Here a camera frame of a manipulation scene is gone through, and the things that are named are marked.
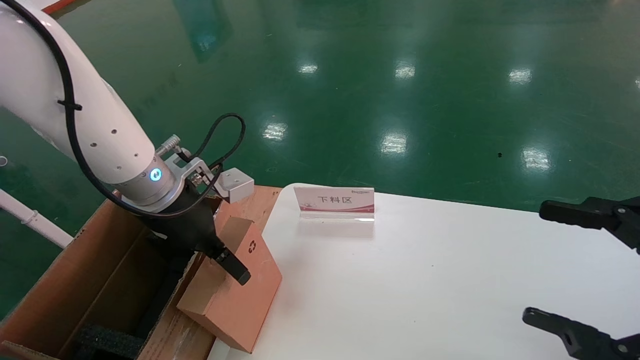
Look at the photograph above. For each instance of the silver camera mount bracket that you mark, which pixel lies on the silver camera mount bracket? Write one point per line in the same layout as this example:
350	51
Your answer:
187	167

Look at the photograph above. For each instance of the black foam padding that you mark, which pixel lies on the black foam padding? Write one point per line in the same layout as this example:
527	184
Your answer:
107	342

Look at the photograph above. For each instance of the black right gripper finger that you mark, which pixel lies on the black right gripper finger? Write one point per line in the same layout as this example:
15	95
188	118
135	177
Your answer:
580	337
600	212

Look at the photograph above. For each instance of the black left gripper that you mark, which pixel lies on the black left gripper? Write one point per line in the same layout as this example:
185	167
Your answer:
187	225

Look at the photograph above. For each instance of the white tube with clamp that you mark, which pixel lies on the white tube with clamp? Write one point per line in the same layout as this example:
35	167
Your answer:
35	218

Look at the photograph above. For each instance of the small cardboard box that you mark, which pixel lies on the small cardboard box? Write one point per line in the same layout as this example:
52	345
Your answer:
240	310

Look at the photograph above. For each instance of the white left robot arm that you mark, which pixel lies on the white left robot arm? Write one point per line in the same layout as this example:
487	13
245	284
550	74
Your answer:
30	65

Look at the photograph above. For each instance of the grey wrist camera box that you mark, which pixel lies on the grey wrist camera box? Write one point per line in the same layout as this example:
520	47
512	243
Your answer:
237	184

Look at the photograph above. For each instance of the acrylic sign with red print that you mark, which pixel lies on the acrylic sign with red print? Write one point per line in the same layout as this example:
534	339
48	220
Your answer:
335	200

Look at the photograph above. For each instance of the large cardboard box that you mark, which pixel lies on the large cardboard box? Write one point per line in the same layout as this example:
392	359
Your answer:
75	280

